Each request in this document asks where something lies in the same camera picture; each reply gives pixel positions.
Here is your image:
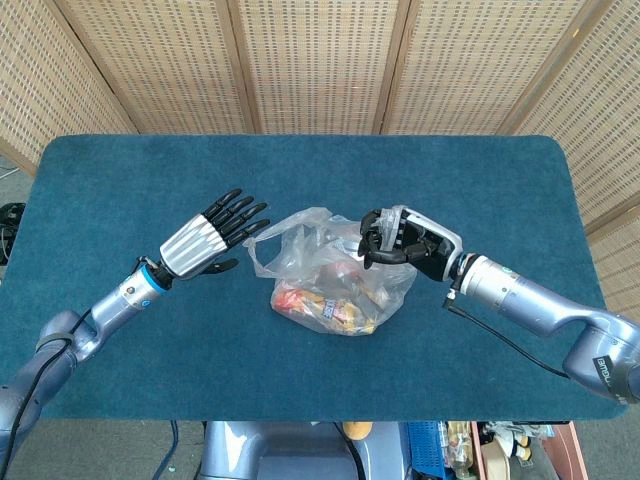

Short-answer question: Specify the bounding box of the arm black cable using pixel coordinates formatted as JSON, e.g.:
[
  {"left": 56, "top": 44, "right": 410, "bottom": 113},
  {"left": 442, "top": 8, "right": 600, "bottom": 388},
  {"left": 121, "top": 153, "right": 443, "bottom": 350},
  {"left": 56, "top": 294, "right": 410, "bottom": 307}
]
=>
[
  {"left": 12, "top": 257, "right": 151, "bottom": 451},
  {"left": 442, "top": 288, "right": 572, "bottom": 380}
]

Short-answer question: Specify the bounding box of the blue plastic basket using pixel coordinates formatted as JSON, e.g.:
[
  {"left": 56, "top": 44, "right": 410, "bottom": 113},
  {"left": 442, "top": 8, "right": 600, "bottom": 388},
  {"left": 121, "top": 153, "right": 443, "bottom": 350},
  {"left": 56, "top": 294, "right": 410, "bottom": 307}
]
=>
[{"left": 407, "top": 420, "right": 454, "bottom": 470}]

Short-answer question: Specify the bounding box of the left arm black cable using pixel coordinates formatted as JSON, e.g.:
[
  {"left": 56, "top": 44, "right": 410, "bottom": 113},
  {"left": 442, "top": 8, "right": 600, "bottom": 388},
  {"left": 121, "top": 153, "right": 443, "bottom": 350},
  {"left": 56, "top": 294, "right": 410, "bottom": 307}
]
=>
[{"left": 12, "top": 257, "right": 151, "bottom": 451}]

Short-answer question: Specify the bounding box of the woven rattan folding screen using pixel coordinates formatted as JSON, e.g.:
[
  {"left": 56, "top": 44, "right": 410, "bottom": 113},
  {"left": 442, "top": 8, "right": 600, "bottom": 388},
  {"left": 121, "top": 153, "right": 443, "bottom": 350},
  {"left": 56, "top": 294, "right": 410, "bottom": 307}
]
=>
[{"left": 0, "top": 0, "right": 640, "bottom": 346}]

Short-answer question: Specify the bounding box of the blue floor cable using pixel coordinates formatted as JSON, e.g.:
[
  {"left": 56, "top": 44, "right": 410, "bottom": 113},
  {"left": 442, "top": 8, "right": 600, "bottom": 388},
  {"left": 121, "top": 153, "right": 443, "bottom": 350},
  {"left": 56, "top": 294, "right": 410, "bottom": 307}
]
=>
[{"left": 152, "top": 419, "right": 180, "bottom": 480}]

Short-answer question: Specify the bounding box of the teal blue table cloth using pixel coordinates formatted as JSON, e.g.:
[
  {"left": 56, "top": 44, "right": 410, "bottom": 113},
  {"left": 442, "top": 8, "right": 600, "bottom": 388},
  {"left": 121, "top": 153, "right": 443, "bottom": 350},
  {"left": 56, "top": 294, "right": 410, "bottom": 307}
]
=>
[{"left": 0, "top": 133, "right": 626, "bottom": 424}]

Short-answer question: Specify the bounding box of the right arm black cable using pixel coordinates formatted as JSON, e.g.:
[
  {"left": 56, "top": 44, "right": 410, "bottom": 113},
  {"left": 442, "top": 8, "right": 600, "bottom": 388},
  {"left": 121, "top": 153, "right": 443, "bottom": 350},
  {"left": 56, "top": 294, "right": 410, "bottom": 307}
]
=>
[{"left": 442, "top": 288, "right": 572, "bottom": 380}]

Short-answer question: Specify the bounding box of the silver blue robot base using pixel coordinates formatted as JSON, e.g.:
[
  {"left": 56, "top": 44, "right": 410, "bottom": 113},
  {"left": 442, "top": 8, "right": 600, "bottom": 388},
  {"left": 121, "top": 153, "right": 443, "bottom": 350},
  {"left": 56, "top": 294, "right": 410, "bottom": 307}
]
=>
[{"left": 199, "top": 420, "right": 416, "bottom": 480}]

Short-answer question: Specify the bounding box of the black equipment on floor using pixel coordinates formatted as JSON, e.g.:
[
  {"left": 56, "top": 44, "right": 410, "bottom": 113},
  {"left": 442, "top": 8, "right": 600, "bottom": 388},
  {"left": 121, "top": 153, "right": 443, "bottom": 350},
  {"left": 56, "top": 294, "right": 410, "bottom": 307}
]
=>
[{"left": 0, "top": 202, "right": 27, "bottom": 266}]

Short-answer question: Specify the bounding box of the red yellow snack packet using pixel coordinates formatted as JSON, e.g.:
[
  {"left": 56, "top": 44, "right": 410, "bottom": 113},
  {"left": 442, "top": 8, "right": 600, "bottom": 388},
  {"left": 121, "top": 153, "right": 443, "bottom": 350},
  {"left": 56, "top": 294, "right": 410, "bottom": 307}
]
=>
[{"left": 273, "top": 285, "right": 351, "bottom": 322}]

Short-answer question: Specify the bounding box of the clear plastic shopping bag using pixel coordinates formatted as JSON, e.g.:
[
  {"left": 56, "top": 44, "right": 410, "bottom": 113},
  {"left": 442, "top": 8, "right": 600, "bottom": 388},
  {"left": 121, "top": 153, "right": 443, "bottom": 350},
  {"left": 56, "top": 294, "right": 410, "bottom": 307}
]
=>
[{"left": 243, "top": 205, "right": 417, "bottom": 337}]

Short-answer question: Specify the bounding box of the yellow round object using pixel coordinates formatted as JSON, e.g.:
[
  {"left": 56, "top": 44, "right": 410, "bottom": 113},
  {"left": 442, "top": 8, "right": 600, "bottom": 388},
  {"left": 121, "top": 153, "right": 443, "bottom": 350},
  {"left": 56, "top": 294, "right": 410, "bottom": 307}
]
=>
[{"left": 342, "top": 421, "right": 374, "bottom": 441}]

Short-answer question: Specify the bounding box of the pink storage box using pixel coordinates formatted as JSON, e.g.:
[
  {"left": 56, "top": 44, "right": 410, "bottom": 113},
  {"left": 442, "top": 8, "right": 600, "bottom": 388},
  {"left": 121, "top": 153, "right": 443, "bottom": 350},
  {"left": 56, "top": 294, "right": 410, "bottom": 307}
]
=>
[{"left": 469, "top": 421, "right": 584, "bottom": 480}]

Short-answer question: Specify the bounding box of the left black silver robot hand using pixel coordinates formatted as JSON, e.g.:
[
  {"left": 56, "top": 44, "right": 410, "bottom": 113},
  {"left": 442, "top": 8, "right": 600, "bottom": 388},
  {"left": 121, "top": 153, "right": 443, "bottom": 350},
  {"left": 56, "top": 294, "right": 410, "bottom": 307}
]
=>
[{"left": 158, "top": 188, "right": 271, "bottom": 280}]

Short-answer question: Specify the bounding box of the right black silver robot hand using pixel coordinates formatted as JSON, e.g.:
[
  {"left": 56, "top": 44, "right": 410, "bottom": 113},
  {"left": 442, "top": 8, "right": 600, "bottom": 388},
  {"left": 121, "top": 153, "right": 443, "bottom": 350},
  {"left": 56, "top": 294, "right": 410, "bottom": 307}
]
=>
[{"left": 357, "top": 204, "right": 462, "bottom": 282}]

